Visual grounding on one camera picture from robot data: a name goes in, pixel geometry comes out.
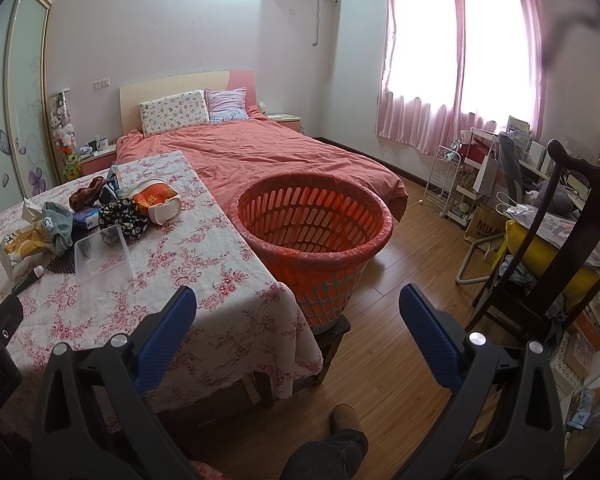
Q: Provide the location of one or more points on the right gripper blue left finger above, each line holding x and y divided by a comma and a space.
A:
93, 420

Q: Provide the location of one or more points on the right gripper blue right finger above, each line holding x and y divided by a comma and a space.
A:
503, 418

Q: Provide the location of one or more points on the clear plastic box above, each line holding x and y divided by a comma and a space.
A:
103, 257

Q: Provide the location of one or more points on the green grey cloth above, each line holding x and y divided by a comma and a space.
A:
58, 225

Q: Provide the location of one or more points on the black floral scrunchie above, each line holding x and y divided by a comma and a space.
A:
121, 218

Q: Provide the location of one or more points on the red white paper cup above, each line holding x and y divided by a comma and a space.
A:
156, 200

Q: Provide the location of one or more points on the blue tissue packet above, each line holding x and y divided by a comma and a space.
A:
86, 219

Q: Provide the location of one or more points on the red plaid scrunchie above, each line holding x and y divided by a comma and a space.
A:
86, 197

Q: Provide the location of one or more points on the dark blue snack wrapper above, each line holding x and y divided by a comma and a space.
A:
112, 188

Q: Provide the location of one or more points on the dark wooden chair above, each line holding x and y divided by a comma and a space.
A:
549, 282

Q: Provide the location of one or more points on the black mesh coaster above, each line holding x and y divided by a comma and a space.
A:
63, 264

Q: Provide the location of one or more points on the floral pink white tablecloth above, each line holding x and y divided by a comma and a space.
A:
246, 320

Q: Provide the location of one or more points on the brown shoe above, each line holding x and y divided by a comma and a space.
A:
343, 418

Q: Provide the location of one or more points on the white crumpled tissue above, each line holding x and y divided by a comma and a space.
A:
31, 212

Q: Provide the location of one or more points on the person's dark trouser leg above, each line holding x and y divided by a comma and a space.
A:
339, 456

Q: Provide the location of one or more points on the yellow cushion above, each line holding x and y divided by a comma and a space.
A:
538, 257

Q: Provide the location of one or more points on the brown paper shopping bag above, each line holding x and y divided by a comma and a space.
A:
485, 221

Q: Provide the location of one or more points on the wardrobe with flower doors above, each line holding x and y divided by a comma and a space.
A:
27, 167

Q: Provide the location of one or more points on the left pink nightstand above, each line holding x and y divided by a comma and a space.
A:
99, 160

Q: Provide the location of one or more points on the pink nightstand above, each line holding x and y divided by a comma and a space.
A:
99, 160
290, 121

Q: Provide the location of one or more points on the grey plush toy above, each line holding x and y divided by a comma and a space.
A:
561, 204

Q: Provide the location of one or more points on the white shelf cart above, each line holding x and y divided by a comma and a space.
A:
476, 169

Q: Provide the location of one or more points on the hanging plush toy organizer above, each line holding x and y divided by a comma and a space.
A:
66, 151

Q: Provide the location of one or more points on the red plastic laundry basket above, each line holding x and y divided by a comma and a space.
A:
316, 233

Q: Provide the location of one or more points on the grey office chair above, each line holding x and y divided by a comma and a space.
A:
509, 164

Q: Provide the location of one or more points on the beige pink headboard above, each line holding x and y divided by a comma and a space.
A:
132, 94

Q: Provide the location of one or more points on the bed with coral duvet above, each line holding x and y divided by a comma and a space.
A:
230, 155

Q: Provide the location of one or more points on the floral white pillow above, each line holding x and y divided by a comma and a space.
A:
174, 112

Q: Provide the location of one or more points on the striped pink pillow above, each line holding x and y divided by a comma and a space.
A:
226, 105

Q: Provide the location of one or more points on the right pink nightstand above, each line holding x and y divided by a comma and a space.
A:
290, 121

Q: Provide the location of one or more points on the pink window curtain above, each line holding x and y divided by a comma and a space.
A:
450, 65

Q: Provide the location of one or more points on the white wire trolley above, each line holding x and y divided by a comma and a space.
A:
441, 182

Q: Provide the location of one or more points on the white wall socket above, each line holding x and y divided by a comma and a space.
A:
102, 84

